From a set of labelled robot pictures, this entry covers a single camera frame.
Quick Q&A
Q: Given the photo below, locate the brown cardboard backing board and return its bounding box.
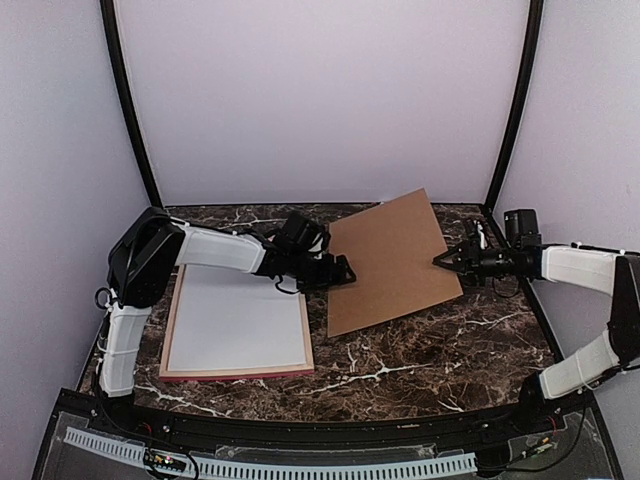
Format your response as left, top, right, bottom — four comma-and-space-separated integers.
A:
327, 189, 463, 337

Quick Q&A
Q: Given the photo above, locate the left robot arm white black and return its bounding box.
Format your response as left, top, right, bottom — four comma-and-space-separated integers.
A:
94, 207, 356, 436

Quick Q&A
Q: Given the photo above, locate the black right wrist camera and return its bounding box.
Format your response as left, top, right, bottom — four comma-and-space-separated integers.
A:
504, 209, 542, 250

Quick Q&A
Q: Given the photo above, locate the light wooden picture frame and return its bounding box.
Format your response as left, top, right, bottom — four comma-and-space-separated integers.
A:
158, 263, 316, 384

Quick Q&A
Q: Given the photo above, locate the black corner post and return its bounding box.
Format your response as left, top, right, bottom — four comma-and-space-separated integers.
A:
484, 0, 544, 213
99, 0, 163, 208

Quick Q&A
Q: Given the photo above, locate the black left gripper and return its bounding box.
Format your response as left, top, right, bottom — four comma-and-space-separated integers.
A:
288, 251, 357, 295

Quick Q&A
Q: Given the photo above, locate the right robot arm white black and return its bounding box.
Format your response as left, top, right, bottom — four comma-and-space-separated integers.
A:
432, 240, 639, 434

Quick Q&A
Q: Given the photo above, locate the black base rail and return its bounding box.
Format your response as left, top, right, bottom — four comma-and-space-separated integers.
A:
33, 390, 622, 479

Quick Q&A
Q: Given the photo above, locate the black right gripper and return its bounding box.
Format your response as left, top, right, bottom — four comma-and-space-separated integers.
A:
434, 238, 519, 287

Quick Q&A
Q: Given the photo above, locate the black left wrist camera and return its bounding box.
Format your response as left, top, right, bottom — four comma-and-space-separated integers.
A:
279, 212, 324, 252

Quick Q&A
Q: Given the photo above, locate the white slotted cable duct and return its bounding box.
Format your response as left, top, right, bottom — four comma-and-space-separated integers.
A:
63, 427, 478, 479

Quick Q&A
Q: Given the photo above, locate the black left corner post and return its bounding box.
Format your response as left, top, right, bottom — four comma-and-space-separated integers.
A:
99, 0, 163, 208

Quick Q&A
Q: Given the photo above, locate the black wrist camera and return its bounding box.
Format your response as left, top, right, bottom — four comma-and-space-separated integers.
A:
279, 212, 324, 252
504, 209, 542, 250

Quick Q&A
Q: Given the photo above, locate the black right corner post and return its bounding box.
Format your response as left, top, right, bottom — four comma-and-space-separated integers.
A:
484, 0, 544, 213

